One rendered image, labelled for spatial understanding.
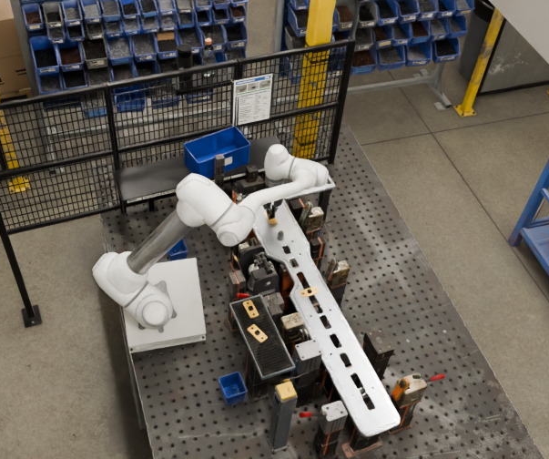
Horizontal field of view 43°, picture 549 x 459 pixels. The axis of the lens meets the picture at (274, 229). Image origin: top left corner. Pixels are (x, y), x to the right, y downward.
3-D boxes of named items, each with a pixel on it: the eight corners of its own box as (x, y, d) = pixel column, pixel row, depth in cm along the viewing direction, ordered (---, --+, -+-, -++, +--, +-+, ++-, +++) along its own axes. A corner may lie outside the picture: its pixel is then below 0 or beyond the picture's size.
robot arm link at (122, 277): (117, 314, 301) (78, 280, 296) (134, 292, 314) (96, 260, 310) (227, 216, 259) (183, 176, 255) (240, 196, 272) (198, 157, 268)
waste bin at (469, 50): (520, 85, 601) (551, 9, 547) (469, 93, 589) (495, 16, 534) (491, 51, 632) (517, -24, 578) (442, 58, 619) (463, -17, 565)
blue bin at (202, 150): (249, 162, 365) (251, 144, 355) (198, 182, 353) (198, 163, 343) (234, 144, 374) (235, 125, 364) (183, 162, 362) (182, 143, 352)
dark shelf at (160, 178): (290, 165, 370) (291, 160, 368) (123, 205, 343) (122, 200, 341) (275, 138, 383) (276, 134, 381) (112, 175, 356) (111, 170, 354)
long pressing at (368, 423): (409, 422, 278) (410, 420, 277) (359, 441, 272) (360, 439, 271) (277, 188, 360) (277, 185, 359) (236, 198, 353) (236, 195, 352)
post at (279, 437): (289, 447, 298) (299, 397, 265) (272, 453, 296) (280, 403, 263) (282, 431, 303) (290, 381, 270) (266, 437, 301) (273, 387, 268)
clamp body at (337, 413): (340, 455, 297) (352, 416, 270) (316, 464, 294) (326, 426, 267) (330, 435, 303) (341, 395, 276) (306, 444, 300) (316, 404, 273)
